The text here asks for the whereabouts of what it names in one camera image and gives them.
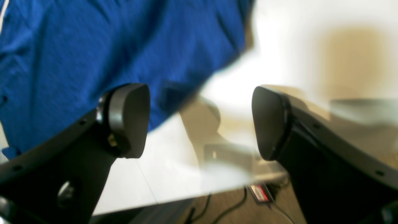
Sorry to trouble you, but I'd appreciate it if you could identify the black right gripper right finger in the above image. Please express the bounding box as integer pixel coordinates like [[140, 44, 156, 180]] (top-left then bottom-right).
[[252, 86, 398, 224]]

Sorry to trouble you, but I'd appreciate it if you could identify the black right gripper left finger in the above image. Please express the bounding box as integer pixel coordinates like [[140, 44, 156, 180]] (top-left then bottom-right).
[[0, 83, 150, 224]]

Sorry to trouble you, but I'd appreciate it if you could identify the dark blue t-shirt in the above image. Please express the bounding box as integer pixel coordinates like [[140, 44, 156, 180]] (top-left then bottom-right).
[[0, 0, 254, 159]]

